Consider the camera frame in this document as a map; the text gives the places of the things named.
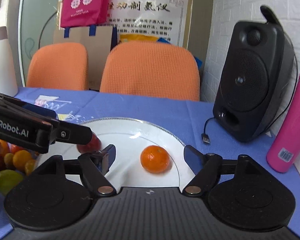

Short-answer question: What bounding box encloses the dark red plum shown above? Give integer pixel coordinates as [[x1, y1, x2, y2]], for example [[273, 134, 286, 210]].
[[76, 133, 101, 154]]

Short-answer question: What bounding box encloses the red-yellow apple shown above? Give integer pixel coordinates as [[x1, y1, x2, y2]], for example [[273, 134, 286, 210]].
[[10, 144, 24, 154]]

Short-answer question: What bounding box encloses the large orange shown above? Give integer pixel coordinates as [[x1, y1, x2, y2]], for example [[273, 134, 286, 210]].
[[0, 138, 11, 157], [12, 150, 33, 172]]

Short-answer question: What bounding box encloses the small orange tangerine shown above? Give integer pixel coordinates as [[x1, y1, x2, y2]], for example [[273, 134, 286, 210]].
[[4, 153, 15, 170]]

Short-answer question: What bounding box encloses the small yellow orange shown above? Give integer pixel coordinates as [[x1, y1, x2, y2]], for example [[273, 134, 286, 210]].
[[24, 159, 36, 176]]

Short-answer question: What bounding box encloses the small orange mandarin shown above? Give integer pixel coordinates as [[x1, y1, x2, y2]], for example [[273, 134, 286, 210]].
[[140, 145, 170, 174]]

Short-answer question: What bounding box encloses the green apple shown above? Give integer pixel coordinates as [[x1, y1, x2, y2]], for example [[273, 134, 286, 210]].
[[0, 170, 24, 196]]

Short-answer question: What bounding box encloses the blue patterned tablecloth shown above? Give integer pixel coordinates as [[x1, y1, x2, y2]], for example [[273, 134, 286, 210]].
[[0, 87, 300, 240]]

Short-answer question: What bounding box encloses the white round plate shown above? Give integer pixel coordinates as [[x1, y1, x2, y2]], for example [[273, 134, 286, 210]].
[[36, 116, 196, 193]]

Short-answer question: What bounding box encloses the left orange chair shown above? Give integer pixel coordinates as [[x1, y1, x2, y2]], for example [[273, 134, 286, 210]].
[[26, 42, 89, 90]]

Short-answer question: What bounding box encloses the orange chair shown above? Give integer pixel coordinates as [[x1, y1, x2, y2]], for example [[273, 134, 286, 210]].
[[26, 42, 89, 90], [100, 41, 200, 101]]

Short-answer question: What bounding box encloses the pink thermos bottle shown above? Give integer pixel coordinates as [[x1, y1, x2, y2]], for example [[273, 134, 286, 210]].
[[266, 77, 300, 173]]

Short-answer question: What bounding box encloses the black speaker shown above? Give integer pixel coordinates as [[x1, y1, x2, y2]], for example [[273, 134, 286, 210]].
[[213, 5, 295, 142]]

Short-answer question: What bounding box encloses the right orange chair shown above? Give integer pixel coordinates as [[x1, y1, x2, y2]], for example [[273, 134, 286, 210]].
[[100, 41, 200, 101]]

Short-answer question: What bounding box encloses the magenta gift bag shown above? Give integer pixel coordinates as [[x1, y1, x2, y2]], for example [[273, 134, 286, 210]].
[[60, 0, 109, 28]]

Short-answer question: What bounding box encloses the white chinese text poster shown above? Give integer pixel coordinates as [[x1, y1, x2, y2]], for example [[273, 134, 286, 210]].
[[106, 0, 192, 48]]

